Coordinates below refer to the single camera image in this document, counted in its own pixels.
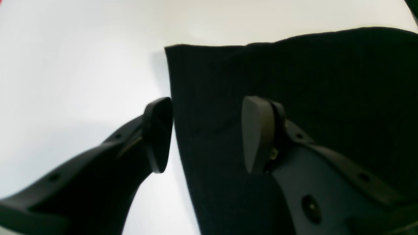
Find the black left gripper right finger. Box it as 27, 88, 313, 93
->
242, 96, 417, 235

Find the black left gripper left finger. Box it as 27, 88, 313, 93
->
0, 97, 173, 235

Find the black T-shirt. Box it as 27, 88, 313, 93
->
165, 27, 418, 235

